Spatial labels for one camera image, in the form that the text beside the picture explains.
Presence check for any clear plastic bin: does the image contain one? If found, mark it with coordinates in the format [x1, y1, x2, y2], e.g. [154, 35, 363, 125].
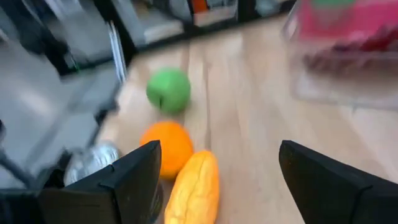
[281, 0, 398, 110]

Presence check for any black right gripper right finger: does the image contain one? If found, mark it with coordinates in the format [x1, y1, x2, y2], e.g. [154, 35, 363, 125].
[279, 139, 398, 224]

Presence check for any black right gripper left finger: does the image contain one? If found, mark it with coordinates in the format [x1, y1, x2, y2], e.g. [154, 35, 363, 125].
[39, 139, 162, 224]

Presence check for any green label tuna can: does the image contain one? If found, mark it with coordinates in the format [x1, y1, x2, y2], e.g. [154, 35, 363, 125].
[63, 141, 121, 187]

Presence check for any yellow mango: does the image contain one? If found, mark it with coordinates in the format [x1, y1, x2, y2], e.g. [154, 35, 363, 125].
[164, 150, 221, 224]

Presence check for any orange fruit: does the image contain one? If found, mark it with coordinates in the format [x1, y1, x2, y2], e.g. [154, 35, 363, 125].
[139, 121, 195, 180]

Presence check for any silver frame strip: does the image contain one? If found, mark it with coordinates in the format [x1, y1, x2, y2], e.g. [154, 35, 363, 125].
[107, 21, 129, 84]

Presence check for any green apple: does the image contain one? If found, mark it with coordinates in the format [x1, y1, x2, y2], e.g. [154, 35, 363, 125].
[146, 67, 192, 114]

